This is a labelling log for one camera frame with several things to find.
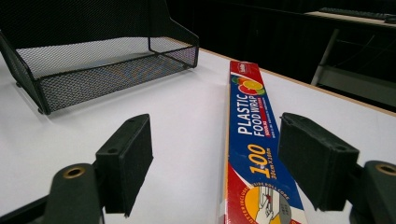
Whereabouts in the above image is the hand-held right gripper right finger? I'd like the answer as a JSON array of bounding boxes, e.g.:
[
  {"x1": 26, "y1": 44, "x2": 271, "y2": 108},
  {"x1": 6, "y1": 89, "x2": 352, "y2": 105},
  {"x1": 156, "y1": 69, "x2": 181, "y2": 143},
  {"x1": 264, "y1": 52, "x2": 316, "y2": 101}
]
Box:
[{"x1": 277, "y1": 112, "x2": 396, "y2": 224}]

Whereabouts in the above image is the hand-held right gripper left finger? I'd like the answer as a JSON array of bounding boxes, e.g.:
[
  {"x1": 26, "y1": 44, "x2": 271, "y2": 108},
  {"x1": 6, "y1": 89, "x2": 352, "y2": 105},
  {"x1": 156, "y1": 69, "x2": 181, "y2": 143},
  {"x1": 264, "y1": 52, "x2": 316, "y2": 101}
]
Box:
[{"x1": 43, "y1": 113, "x2": 154, "y2": 224}]

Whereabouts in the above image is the blue plastic wrap box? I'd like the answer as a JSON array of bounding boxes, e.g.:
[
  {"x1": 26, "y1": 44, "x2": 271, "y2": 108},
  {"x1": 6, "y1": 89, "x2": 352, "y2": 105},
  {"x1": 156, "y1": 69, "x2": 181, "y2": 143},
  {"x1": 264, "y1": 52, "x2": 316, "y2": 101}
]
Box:
[{"x1": 222, "y1": 60, "x2": 309, "y2": 224}]

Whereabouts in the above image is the black mesh wire tray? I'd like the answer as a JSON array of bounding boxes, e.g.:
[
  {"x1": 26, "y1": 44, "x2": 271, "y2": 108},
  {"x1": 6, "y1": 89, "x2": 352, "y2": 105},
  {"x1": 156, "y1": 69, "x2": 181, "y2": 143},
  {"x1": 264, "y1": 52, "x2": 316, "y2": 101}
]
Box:
[{"x1": 0, "y1": 0, "x2": 200, "y2": 116}]

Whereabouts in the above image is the wooden desk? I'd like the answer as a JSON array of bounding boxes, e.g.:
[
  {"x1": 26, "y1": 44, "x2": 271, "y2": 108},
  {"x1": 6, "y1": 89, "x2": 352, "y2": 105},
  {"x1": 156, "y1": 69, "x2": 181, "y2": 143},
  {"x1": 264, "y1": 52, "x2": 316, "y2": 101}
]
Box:
[{"x1": 304, "y1": 10, "x2": 396, "y2": 30}]

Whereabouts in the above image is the black keyboard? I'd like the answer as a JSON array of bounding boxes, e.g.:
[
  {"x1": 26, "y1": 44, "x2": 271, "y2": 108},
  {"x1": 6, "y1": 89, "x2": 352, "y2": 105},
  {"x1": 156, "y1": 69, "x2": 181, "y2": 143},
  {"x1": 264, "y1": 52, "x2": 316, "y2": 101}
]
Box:
[{"x1": 318, "y1": 7, "x2": 396, "y2": 24}]

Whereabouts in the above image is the grey metal desk frame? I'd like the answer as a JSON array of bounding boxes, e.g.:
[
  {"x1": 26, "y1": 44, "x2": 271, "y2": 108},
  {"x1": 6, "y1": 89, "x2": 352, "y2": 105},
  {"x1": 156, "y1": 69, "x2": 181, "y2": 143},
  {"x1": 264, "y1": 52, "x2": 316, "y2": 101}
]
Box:
[{"x1": 310, "y1": 28, "x2": 396, "y2": 108}]

